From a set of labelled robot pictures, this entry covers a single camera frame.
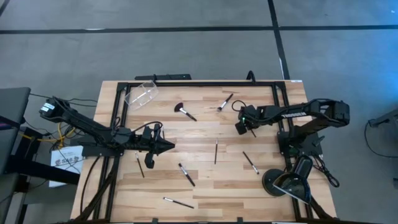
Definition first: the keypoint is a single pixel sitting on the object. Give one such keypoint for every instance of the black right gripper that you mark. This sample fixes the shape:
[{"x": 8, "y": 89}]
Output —
[{"x": 251, "y": 115}]

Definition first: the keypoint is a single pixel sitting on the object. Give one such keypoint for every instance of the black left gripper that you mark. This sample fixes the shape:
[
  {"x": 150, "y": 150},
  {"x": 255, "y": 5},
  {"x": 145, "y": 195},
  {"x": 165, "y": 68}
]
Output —
[{"x": 150, "y": 158}]

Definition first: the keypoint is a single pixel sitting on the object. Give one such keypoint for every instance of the fluffy white-tipped powder brush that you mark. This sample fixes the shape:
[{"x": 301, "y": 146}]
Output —
[{"x": 224, "y": 103}]

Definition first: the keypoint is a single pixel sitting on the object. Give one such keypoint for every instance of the slim brush with silver ferrule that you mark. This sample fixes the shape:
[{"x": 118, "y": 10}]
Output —
[
  {"x": 178, "y": 203},
  {"x": 250, "y": 162}
]

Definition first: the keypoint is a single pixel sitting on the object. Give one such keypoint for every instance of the fan makeup brush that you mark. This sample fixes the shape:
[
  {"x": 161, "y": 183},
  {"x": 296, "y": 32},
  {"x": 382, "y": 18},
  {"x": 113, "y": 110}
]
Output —
[{"x": 186, "y": 112}]

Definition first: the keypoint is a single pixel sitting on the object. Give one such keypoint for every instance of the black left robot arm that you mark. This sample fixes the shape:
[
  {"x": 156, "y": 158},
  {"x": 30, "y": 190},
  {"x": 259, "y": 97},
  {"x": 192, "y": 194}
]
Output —
[{"x": 84, "y": 124}]

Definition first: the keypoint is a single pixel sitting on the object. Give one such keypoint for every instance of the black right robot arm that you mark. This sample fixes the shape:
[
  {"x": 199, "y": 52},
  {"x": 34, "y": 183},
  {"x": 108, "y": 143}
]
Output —
[{"x": 295, "y": 112}]

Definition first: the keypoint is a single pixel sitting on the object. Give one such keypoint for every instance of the clear acrylic brush holder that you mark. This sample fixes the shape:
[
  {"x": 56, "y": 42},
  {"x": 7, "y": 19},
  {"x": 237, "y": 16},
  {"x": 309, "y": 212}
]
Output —
[{"x": 141, "y": 95}]

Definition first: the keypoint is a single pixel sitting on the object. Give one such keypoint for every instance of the black bar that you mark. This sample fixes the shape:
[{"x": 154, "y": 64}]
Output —
[{"x": 168, "y": 76}]

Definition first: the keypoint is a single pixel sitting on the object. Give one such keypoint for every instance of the black desk lamp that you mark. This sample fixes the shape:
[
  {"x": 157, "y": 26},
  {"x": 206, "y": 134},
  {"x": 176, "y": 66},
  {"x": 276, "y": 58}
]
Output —
[{"x": 292, "y": 183}]

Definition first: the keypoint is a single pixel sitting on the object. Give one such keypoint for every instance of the black table clamp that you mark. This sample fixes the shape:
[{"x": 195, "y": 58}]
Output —
[
  {"x": 239, "y": 220},
  {"x": 154, "y": 221}
]

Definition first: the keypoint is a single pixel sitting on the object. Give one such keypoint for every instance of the white printed paper sheet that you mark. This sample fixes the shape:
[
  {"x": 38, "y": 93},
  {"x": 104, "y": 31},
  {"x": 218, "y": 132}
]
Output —
[{"x": 62, "y": 174}]

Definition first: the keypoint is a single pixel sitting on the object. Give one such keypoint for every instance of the black metal stand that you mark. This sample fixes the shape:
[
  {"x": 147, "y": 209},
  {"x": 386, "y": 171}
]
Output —
[{"x": 43, "y": 174}]

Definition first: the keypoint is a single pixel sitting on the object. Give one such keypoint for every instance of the grey padded seat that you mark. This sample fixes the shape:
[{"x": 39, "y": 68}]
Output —
[{"x": 12, "y": 102}]

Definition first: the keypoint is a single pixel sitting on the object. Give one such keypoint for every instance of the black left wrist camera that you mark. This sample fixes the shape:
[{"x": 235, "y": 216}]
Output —
[{"x": 147, "y": 137}]

